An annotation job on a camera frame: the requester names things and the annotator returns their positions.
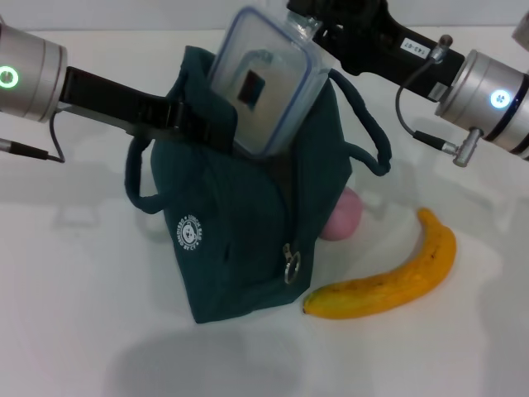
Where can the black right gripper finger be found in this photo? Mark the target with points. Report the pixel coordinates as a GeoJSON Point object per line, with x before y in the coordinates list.
{"type": "Point", "coordinates": [326, 35]}
{"type": "Point", "coordinates": [299, 5]}

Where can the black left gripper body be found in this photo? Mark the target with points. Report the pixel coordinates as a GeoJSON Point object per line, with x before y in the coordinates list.
{"type": "Point", "coordinates": [107, 101]}

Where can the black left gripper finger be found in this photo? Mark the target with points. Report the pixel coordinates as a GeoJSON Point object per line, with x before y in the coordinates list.
{"type": "Point", "coordinates": [198, 124]}

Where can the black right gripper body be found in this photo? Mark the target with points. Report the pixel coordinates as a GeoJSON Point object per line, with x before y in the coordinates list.
{"type": "Point", "coordinates": [380, 45]}

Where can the clear blue-rimmed food container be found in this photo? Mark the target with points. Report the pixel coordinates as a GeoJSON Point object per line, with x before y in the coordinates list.
{"type": "Point", "coordinates": [268, 82]}

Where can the dark teal lunch bag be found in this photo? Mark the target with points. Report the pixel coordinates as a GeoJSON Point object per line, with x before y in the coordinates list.
{"type": "Point", "coordinates": [239, 223]}

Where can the pink toy peach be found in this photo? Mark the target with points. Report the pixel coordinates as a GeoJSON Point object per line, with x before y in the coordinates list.
{"type": "Point", "coordinates": [345, 219]}

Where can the yellow banana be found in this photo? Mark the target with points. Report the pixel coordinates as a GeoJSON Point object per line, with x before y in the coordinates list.
{"type": "Point", "coordinates": [405, 281]}

